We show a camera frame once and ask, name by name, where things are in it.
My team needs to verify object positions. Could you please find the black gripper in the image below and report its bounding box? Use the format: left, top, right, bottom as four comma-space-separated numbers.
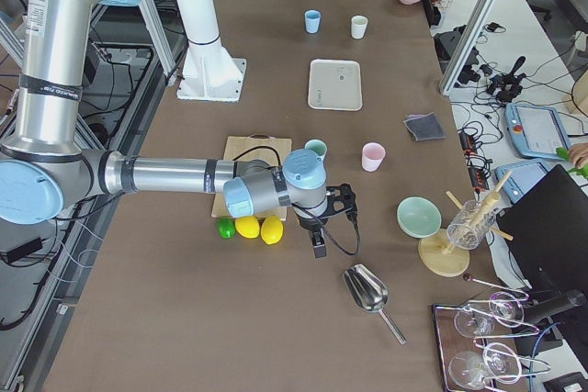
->
293, 184, 357, 259

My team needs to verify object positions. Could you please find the green cup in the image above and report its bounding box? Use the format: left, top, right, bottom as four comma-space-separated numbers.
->
304, 139, 328, 162

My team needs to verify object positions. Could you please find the pink cup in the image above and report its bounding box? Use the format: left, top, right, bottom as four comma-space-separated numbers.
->
361, 142, 386, 172

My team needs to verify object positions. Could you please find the cream cup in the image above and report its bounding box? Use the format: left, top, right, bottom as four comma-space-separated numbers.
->
350, 15, 368, 39

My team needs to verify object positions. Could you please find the blue cup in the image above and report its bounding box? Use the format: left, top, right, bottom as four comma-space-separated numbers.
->
304, 9, 322, 34

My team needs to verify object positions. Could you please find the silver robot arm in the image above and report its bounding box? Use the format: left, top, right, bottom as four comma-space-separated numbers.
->
1, 0, 357, 258

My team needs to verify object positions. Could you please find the beige rabbit tray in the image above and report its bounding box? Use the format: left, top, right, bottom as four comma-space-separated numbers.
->
307, 59, 363, 111

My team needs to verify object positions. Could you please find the wine glass rack tray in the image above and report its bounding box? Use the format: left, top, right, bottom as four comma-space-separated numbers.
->
432, 289, 551, 391

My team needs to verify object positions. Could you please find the yellow lemon outer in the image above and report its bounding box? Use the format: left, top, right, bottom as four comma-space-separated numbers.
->
260, 216, 284, 245

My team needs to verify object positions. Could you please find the metal scoop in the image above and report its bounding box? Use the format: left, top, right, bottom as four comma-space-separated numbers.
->
343, 263, 407, 344

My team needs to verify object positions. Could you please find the yellow lemon near lime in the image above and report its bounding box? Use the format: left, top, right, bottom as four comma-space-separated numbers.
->
234, 216, 261, 239

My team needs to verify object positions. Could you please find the green lime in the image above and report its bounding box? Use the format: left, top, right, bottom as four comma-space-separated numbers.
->
216, 218, 236, 239

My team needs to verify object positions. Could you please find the green bowl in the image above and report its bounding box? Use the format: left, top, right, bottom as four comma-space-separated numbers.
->
397, 196, 442, 239

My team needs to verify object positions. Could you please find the wooden cutting board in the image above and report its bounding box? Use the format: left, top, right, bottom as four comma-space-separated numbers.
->
211, 136, 292, 221

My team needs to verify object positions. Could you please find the wooden cup rack stand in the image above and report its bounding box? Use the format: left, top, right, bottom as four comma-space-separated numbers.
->
418, 171, 514, 277

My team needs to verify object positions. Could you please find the clear glass mug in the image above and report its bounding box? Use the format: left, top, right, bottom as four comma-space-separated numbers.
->
447, 200, 498, 250

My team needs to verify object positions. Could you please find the grey folded cloth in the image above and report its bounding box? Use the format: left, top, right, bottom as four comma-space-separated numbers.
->
403, 112, 446, 141

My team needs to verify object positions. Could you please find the teach pendant tablet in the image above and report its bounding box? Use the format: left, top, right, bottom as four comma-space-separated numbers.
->
504, 103, 571, 160

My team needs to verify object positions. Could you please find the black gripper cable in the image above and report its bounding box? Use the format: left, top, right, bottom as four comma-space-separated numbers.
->
293, 206, 361, 257

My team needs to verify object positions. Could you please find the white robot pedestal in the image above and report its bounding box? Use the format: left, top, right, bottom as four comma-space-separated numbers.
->
176, 0, 246, 103

